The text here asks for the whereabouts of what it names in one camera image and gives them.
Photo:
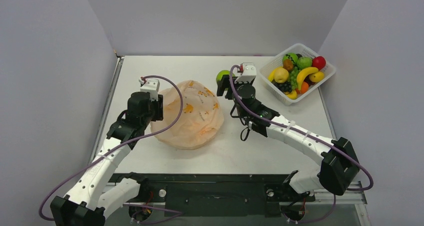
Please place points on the yellow banana in basket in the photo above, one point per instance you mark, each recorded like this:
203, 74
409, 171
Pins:
276, 72

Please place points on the orange fake orange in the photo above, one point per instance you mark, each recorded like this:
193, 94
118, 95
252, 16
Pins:
303, 88

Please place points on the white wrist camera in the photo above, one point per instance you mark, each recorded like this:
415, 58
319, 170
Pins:
150, 86
247, 73

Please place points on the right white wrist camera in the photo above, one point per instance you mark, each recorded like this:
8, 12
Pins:
247, 73

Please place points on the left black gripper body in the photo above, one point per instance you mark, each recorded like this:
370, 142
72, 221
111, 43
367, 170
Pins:
155, 113

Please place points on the green fake apple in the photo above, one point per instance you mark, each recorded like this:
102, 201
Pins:
304, 62

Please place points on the red fake apple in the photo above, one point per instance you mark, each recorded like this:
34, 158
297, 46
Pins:
319, 62

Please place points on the dark blue grape bunch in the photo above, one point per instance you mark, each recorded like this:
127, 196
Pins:
284, 87

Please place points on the yellow fake banana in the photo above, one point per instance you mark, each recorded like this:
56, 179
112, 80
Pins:
303, 74

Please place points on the brown fake kiwi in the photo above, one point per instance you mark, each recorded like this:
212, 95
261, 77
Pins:
288, 65

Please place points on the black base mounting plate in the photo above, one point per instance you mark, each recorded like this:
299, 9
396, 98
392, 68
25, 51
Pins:
217, 195

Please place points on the yellow pear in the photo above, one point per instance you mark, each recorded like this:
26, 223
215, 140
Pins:
281, 75

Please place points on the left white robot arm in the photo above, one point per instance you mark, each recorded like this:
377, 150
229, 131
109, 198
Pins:
81, 204

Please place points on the green ball with black line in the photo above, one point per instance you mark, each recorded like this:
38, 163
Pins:
290, 56

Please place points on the small yellow fruit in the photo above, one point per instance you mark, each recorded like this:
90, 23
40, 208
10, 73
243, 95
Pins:
292, 95

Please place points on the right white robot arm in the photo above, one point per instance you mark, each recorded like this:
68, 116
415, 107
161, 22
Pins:
336, 159

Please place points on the green grape bunch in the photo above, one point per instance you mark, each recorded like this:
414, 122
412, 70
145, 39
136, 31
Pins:
293, 78

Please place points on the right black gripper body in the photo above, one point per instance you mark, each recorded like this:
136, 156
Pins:
224, 86

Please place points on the aluminium rail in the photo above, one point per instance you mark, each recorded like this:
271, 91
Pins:
352, 198

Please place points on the orange translucent plastic bag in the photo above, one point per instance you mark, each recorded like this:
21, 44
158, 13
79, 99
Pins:
199, 122

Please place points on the yellow lemon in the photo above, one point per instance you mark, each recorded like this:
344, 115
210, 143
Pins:
316, 77

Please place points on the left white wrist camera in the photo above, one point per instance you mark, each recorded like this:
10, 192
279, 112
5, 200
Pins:
150, 86

